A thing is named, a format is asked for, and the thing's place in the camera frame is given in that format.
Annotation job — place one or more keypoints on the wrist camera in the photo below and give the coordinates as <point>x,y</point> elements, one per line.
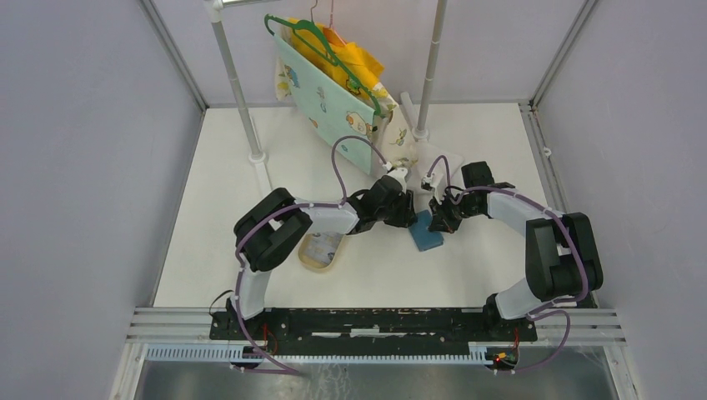
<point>434,185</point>
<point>399,174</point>

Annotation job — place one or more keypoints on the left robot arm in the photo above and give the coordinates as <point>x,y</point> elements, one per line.
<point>269,232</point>

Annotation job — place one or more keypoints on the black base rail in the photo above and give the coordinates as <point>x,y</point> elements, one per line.
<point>372,331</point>

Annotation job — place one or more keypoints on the white crumpled cloth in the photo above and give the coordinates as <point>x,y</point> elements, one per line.
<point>445,162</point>

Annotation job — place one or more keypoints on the blue leather card holder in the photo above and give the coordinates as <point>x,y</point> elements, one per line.
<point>424,239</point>

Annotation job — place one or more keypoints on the left rack pole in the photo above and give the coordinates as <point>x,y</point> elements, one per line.
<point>257,156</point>

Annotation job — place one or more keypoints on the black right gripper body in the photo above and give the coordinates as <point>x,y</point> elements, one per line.
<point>452,212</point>

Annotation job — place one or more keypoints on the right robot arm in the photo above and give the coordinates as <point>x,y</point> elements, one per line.
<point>561,259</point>

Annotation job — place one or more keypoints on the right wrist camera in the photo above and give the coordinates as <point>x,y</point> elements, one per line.
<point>434,185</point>

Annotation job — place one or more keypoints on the beige oval tray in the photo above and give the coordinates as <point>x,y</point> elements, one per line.
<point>317,251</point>

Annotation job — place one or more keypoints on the dinosaur print hanging cloth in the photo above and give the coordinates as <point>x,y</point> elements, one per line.
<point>393,139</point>

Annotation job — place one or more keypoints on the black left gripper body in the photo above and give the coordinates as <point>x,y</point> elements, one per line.
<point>398,213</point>

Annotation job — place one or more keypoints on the light green hanging cloth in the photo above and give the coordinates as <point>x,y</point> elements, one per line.
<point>332,111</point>

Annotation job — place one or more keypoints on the right rack pole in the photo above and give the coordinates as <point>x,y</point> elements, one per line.
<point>418,120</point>

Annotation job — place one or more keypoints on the rack pole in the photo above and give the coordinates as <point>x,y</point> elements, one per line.
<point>418,120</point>
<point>257,156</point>

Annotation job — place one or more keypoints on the green clothes hanger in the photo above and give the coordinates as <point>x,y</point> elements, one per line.
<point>328,53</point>

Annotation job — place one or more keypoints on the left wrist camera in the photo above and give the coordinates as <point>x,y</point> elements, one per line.
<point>399,174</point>

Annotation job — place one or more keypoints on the yellow hanging cloth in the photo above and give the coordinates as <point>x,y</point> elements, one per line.
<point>366,68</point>

